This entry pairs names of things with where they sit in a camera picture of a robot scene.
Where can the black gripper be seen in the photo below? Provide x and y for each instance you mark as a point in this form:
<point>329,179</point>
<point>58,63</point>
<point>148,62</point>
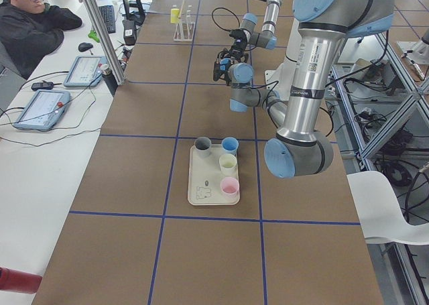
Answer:
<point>237,47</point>
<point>219,72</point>

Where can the light blue plastic cup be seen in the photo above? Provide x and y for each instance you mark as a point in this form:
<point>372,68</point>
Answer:
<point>225,63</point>

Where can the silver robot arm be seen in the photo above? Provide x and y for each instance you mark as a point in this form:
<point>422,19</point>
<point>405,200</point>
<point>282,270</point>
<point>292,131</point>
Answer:
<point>264,16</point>
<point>298,149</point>

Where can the white cup drying rack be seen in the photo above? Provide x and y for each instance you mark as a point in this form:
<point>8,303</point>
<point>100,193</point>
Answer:
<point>185,28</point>

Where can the grey plastic cup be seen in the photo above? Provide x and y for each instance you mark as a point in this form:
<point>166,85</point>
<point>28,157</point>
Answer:
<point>203,146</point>

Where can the cream plastic cup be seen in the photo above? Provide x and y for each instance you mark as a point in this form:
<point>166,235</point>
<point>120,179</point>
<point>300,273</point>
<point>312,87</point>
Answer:
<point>228,164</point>

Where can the pink plastic cup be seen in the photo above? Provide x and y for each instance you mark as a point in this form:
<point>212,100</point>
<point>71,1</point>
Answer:
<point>229,187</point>

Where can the cream plastic tray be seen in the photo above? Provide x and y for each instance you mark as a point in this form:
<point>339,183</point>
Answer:
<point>205,177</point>

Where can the black keyboard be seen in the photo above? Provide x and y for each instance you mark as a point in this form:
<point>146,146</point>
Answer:
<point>108,15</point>

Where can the far teach pendant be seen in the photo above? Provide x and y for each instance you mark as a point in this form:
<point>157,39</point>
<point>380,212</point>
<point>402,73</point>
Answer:
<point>85,71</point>

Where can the teach pendant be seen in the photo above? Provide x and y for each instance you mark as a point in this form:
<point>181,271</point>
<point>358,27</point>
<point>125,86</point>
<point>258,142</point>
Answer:
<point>85,71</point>
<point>44,110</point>

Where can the black computer mouse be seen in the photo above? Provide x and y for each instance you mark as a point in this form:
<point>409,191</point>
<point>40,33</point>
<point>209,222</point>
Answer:
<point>84,46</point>

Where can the black power adapter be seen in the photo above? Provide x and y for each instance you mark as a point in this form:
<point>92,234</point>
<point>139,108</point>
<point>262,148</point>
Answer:
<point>42,86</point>

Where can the near teach pendant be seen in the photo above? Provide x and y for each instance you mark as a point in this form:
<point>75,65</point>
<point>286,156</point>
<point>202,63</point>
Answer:
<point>44,110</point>

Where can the seated person in black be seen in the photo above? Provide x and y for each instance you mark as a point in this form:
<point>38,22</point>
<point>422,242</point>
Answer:
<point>32,29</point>

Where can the white plastic chair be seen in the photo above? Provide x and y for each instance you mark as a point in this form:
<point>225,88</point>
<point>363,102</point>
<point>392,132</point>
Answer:
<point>379,212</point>

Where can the red fire extinguisher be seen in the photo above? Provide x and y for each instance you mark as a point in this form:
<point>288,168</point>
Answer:
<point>19,281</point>

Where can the aluminium frame post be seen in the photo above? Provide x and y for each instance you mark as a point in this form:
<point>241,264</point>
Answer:
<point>108,49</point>

